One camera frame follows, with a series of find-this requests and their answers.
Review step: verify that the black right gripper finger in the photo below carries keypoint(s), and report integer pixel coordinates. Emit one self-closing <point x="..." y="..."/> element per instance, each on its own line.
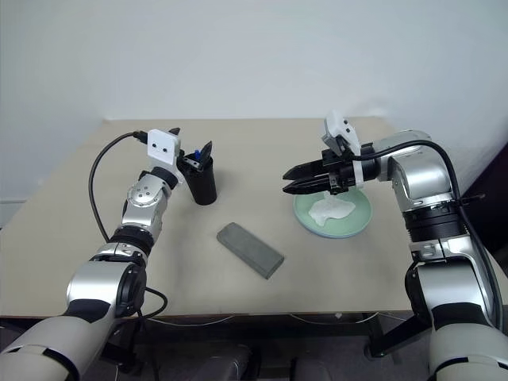
<point x="307" y="170"/>
<point x="309" y="185"/>

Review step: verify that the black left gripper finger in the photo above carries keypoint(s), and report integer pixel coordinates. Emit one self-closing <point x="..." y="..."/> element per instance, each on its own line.
<point x="207" y="155"/>
<point x="175" y="131"/>

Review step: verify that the black plastic cup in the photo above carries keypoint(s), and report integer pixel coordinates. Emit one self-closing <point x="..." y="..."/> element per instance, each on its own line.
<point x="204" y="186"/>

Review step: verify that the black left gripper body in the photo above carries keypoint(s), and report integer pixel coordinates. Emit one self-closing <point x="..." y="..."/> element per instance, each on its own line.
<point x="189" y="163"/>

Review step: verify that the black table leg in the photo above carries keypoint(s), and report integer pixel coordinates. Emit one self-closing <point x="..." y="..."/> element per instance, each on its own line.
<point x="123" y="349"/>
<point x="393" y="337"/>

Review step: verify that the grey glasses case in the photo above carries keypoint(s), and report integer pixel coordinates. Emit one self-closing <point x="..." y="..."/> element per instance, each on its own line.
<point x="250" y="250"/>

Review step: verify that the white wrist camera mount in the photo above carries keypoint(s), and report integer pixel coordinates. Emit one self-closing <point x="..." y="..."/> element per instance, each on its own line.
<point x="162" y="148"/>
<point x="341" y="125"/>

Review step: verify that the green plate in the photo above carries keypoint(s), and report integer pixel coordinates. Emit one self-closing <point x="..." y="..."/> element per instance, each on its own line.
<point x="357" y="210"/>

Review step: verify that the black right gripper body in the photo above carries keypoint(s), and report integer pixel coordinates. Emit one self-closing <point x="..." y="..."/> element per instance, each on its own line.
<point x="343" y="174"/>

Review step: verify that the grey patterned rounded shape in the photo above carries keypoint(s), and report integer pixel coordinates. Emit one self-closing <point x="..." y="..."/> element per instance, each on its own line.
<point x="222" y="363"/>

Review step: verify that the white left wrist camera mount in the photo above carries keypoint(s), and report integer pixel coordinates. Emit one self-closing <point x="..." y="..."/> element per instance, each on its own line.
<point x="162" y="148"/>

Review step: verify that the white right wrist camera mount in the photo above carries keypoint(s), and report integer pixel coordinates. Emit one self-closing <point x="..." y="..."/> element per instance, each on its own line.
<point x="341" y="125"/>

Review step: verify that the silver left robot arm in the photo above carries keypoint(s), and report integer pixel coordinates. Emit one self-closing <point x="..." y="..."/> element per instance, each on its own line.
<point x="143" y="206"/>

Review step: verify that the white tissue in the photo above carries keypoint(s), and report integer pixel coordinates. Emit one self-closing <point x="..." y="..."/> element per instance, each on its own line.
<point x="329" y="210"/>

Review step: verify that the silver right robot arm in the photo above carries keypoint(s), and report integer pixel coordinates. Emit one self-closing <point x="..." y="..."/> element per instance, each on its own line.
<point x="420" y="178"/>

